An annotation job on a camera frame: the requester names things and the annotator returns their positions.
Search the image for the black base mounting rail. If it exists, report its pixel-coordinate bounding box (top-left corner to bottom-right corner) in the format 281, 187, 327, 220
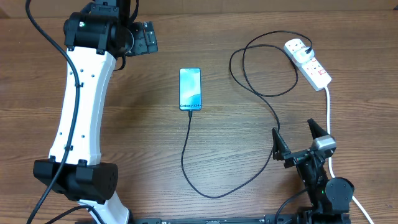
74, 213, 352, 224

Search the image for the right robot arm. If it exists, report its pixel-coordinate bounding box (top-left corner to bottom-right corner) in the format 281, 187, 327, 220
266, 119, 354, 223

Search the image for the white charger plug adapter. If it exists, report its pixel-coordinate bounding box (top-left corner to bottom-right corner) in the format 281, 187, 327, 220
293, 47, 315, 66

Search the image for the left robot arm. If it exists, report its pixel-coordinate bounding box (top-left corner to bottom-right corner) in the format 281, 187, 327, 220
33, 0, 158, 223

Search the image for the blue Galaxy smartphone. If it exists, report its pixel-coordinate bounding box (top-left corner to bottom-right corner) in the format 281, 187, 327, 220
179, 68, 202, 111

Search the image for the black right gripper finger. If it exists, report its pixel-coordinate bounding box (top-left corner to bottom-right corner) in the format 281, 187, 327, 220
272, 128, 291, 161
307, 118, 328, 139

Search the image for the white power strip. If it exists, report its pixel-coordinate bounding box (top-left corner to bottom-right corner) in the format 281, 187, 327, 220
284, 39, 331, 91

